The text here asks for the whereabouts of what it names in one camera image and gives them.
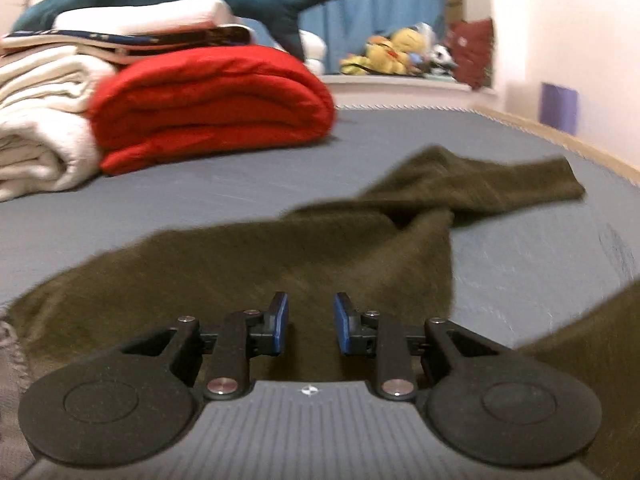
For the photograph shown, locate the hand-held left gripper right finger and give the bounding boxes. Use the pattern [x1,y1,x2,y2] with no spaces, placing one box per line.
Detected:
[333,291,507,402]

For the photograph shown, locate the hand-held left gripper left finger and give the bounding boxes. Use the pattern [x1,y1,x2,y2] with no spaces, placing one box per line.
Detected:
[117,291,290,402]

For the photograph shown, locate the olive corduroy pants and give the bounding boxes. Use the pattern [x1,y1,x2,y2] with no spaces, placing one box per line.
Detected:
[4,146,640,466]

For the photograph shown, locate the folded red blanket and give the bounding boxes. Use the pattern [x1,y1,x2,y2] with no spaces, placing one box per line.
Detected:
[88,45,337,176]

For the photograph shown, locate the dark red cushion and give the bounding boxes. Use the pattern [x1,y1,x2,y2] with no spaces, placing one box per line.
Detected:
[446,18,496,92]

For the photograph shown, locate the blue curtain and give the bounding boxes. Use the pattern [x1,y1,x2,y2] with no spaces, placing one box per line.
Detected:
[202,0,447,75]

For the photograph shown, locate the folded white blanket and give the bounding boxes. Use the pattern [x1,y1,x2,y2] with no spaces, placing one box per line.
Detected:
[0,44,117,203]

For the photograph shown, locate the dark patterned folded cloth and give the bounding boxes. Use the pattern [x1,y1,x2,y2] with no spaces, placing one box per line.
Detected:
[0,24,257,65]

